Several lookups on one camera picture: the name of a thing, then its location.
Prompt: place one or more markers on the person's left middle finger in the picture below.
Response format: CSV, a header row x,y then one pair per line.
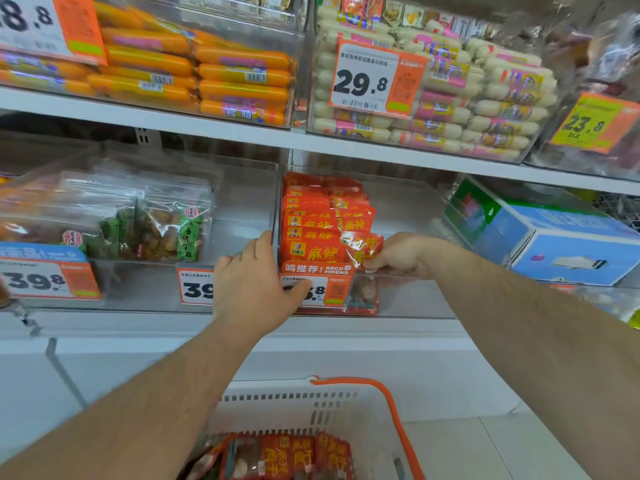
x,y
249,254

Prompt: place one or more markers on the green label snack bag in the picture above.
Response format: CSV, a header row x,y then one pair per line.
x,y
160,234

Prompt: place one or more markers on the person's left hand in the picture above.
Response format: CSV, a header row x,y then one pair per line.
x,y
250,294

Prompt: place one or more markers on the pile of dark snack bags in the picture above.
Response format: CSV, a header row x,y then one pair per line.
x,y
600,59

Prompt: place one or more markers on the blue orange price tag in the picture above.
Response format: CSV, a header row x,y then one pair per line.
x,y
45,272

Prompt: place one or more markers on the white shelf board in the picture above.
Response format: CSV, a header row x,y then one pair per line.
x,y
250,132

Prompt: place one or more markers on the person's left thumb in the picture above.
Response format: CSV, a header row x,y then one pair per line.
x,y
300,293

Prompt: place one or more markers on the red snack packet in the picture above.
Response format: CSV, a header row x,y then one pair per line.
x,y
275,457
357,247
334,454

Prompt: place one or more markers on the yellow orange price tag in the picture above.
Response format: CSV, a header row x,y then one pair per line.
x,y
592,122

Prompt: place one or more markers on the clear bag of brown snacks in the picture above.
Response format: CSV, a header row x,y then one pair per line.
x,y
65,209

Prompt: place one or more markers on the row of red packets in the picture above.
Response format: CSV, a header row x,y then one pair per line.
x,y
310,229

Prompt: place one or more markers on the blue green cardboard box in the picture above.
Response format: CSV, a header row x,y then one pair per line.
x,y
560,239

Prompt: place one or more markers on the white display cabinet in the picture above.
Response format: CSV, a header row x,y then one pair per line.
x,y
375,354

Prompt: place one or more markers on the person's right forearm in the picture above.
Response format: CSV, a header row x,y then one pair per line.
x,y
540,344

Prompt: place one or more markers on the person's right thumb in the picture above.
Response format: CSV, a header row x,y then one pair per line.
x,y
380,266

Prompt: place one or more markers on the clear plastic bin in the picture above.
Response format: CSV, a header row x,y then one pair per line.
x,y
245,204
300,59
555,164
537,144
415,294

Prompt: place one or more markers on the white plastic shopping basket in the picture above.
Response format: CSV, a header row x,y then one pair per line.
x,y
310,404

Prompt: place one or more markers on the row of small colourful packets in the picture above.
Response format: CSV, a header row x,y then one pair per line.
x,y
400,12

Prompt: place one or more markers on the pile of white pink sausages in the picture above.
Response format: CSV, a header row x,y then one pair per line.
x,y
480,99

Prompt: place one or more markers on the person's right hand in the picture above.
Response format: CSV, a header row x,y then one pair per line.
x,y
407,254

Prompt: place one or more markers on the white orange price tag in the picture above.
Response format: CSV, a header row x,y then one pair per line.
x,y
195,287
317,287
372,79
45,22

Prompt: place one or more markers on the person's left forearm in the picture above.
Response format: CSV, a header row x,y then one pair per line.
x,y
150,409

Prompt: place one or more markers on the pile of orange sausages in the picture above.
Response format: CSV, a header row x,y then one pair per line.
x,y
165,69

